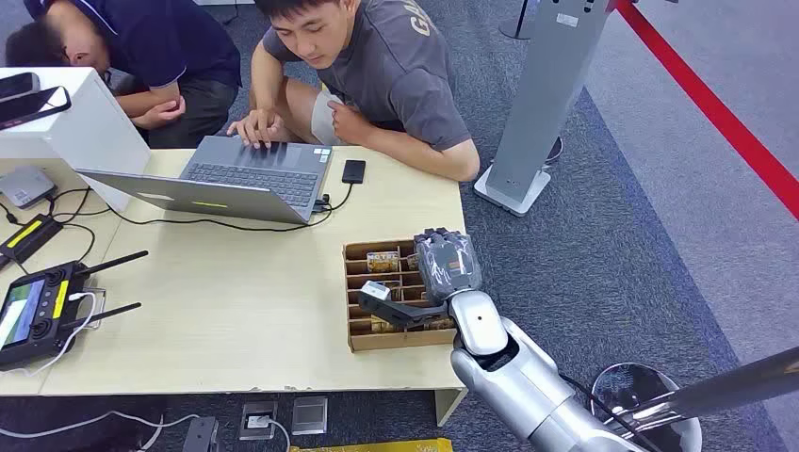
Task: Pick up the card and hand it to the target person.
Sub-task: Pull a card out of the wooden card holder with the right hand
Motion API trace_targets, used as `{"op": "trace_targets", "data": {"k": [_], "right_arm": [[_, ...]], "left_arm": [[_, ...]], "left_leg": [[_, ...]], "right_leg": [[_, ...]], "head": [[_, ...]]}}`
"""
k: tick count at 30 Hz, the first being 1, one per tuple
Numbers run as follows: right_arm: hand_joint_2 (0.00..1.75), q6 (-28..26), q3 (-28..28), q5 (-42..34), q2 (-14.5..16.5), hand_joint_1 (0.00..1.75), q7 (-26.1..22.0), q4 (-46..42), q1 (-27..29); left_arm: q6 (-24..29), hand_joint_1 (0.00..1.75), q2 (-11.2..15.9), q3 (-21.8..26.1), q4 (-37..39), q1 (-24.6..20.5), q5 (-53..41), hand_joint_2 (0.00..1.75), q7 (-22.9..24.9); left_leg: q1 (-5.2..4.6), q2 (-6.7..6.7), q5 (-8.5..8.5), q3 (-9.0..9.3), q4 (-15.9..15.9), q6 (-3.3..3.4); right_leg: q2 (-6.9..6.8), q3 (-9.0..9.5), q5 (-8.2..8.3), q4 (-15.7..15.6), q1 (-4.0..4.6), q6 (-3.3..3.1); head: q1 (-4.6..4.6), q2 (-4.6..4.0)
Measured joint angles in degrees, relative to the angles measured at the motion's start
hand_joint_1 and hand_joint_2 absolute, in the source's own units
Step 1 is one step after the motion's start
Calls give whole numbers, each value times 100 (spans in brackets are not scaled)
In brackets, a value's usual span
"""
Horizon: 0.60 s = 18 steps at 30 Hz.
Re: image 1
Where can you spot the person in grey shirt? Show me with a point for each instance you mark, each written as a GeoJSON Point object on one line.
{"type": "Point", "coordinates": [393, 68]}

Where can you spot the black smartphone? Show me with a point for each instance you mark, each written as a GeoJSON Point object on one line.
{"type": "Point", "coordinates": [32, 107]}
{"type": "Point", "coordinates": [17, 84]}

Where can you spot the white box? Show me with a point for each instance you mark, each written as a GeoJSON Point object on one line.
{"type": "Point", "coordinates": [81, 128]}

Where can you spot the black adapter with yellow label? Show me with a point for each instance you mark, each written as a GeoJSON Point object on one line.
{"type": "Point", "coordinates": [28, 237]}

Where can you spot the person's right hand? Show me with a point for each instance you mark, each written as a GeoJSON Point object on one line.
{"type": "Point", "coordinates": [257, 128]}

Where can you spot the grey kiosk stand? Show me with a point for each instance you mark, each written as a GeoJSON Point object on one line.
{"type": "Point", "coordinates": [543, 100]}

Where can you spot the black remote controller with screen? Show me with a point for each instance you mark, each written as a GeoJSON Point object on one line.
{"type": "Point", "coordinates": [37, 312]}

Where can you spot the person in dark shirt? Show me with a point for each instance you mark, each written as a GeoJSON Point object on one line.
{"type": "Point", "coordinates": [156, 56]}

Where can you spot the floor socket with white plug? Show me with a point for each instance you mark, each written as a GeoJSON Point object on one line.
{"type": "Point", "coordinates": [258, 420]}

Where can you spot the chrome stanchion post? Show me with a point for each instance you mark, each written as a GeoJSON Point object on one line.
{"type": "Point", "coordinates": [674, 399]}

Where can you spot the small grey mini computer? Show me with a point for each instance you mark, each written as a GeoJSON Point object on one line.
{"type": "Point", "coordinates": [25, 186]}

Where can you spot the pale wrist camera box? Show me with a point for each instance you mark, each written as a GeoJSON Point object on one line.
{"type": "Point", "coordinates": [374, 291]}

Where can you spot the small black phone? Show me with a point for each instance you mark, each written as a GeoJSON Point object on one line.
{"type": "Point", "coordinates": [353, 171]}

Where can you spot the cardboard divider box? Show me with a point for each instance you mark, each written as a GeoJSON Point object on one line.
{"type": "Point", "coordinates": [399, 340]}

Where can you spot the red barrier belt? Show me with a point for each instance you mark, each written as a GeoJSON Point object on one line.
{"type": "Point", "coordinates": [718, 112]}

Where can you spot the empty floor socket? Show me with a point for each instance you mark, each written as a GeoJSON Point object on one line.
{"type": "Point", "coordinates": [309, 415]}

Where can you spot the grey open laptop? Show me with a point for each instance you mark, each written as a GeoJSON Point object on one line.
{"type": "Point", "coordinates": [249, 184]}

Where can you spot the yellow strip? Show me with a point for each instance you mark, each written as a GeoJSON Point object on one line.
{"type": "Point", "coordinates": [374, 446]}

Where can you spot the person's left hand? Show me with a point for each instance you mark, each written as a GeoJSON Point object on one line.
{"type": "Point", "coordinates": [348, 121]}

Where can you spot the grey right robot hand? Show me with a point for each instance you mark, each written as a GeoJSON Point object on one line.
{"type": "Point", "coordinates": [446, 265]}

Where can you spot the brown printed card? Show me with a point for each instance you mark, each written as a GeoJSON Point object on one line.
{"type": "Point", "coordinates": [382, 261]}

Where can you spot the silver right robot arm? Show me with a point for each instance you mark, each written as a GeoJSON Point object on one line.
{"type": "Point", "coordinates": [530, 387]}

